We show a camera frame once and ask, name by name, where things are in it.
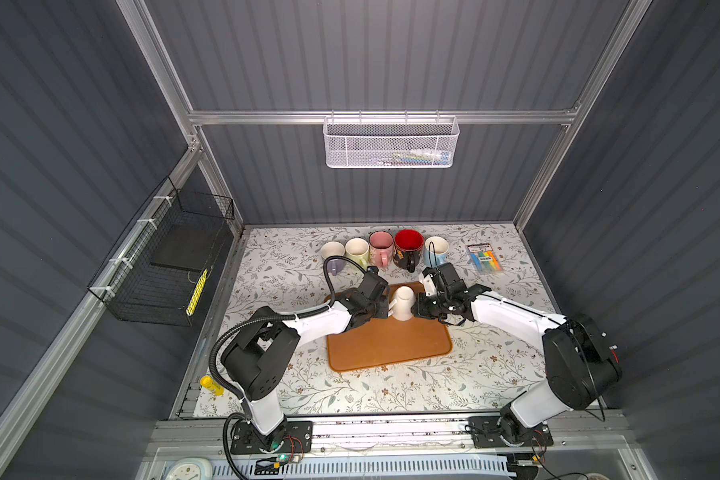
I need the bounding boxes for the black wire wall basket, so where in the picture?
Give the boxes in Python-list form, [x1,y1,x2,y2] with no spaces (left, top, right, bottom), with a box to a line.
[88,179,236,327]

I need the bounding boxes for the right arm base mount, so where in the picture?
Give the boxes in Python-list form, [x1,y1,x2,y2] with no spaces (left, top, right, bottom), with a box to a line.
[464,409,554,448]

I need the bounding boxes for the white wire wall basket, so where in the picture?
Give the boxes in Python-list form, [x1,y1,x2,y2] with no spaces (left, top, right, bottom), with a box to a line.
[322,114,460,169]

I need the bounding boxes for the light blue mug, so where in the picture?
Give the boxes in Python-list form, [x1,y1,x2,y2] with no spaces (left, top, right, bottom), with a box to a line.
[423,236,450,268]

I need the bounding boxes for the highlighter marker pack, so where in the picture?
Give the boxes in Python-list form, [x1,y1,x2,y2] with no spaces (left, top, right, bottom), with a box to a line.
[466,243,503,274]

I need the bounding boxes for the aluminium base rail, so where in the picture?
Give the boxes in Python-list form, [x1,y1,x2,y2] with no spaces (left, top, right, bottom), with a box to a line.
[145,410,636,459]

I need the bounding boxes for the yellow marker in basket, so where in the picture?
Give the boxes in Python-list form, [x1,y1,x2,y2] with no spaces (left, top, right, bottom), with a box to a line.
[185,269,208,317]

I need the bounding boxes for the purple mug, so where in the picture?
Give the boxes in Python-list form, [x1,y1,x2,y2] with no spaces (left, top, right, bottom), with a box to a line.
[320,241,345,276]

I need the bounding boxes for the black mug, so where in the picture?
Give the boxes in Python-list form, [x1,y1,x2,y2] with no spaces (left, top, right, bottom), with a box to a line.
[393,229,424,273]

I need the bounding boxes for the black corrugated cable hose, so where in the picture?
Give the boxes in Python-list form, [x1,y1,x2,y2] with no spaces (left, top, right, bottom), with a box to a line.
[208,254,367,480]

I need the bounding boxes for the pink mug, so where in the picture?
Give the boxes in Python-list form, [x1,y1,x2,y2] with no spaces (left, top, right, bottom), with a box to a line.
[369,231,394,269]

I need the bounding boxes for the white ventilated cable duct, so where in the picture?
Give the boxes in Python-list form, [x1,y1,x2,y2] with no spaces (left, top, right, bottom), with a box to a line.
[235,454,517,479]

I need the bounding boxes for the white clock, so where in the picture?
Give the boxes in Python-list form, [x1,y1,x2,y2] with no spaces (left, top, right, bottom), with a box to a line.
[163,457,213,480]

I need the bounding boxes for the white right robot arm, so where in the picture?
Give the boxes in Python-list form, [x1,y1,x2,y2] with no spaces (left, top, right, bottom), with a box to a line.
[413,263,623,442]

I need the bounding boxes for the small yellow object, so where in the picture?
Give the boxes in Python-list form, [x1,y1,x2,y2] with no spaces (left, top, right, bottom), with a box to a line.
[199,375,225,396]

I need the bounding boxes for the black foam pad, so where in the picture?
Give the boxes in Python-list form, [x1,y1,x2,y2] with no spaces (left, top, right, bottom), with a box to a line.
[150,225,219,273]

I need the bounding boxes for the markers in white basket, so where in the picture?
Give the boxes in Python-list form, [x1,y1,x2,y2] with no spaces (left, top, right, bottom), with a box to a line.
[372,149,453,168]

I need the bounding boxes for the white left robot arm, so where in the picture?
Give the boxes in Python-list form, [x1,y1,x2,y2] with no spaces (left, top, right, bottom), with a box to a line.
[208,267,389,438]

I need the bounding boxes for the white mug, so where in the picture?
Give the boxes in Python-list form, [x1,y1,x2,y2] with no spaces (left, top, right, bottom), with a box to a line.
[388,285,416,321]

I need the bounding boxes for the light green mug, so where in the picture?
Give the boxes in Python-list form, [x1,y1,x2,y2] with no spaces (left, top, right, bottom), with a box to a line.
[345,238,370,269]

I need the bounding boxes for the orange wooden tray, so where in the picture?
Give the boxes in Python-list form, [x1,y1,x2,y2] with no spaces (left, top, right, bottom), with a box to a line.
[326,317,453,372]

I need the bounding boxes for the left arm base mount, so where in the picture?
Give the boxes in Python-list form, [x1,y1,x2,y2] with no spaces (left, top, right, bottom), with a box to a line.
[229,420,314,455]

